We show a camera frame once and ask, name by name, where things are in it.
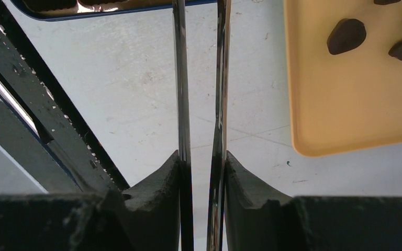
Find blue chocolate box with insert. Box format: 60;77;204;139
10;0;219;22

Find dark heart chocolate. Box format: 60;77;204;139
327;18;366;55

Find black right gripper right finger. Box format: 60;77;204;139
225;152;312;250

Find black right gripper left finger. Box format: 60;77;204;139
98;150;182;251

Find yellow plastic tray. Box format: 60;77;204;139
284;1;402;157

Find dark crown chocolate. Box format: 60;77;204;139
374;0;401;5

